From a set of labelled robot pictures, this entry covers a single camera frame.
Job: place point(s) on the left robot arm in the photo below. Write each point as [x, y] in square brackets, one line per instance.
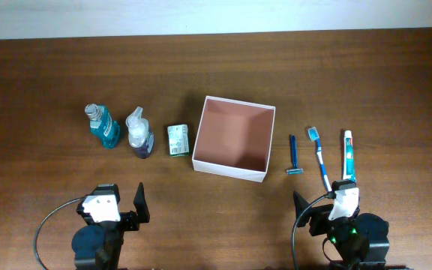
[98, 245]

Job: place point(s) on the green white soap box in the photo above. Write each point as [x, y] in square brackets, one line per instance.
[178, 140]

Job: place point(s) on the blue disposable razor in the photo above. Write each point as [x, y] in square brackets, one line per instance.
[294, 170]

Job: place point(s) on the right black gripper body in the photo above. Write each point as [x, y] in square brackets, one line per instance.
[322, 224]

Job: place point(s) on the white open cardboard box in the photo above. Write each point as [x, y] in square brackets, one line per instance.
[234, 139]

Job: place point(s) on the blue white toothbrush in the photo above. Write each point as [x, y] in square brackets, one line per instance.
[314, 136]

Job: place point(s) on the teal mouthwash bottle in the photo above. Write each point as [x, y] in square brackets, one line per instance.
[102, 125]

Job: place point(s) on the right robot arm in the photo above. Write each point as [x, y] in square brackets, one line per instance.
[360, 239]

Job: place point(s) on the clear purple spray bottle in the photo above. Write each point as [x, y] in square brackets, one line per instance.
[140, 135]

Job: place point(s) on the white toothpaste tube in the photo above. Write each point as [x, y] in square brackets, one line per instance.
[349, 172]

